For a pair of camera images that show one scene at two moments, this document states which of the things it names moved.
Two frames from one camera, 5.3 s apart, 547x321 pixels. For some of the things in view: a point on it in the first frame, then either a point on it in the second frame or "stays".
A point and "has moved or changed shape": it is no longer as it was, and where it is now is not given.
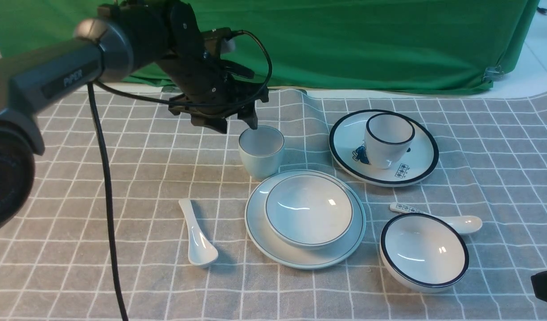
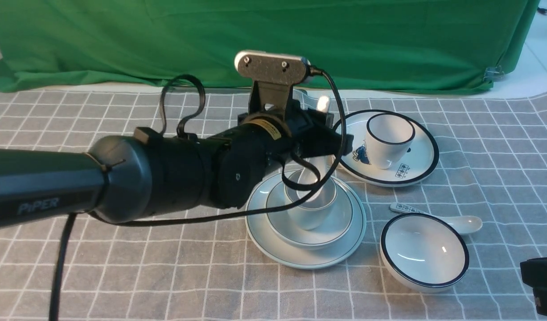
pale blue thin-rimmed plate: [269, 247] stays
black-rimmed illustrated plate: [347, 153] stays
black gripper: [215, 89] -> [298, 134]
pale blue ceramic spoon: [202, 251] -> [317, 164]
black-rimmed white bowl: [422, 253] stays
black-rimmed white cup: [388, 137] stays
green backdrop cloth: [376, 46] stays
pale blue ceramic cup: [261, 151] has moved or changed shape
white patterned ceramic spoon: [460, 224] stays
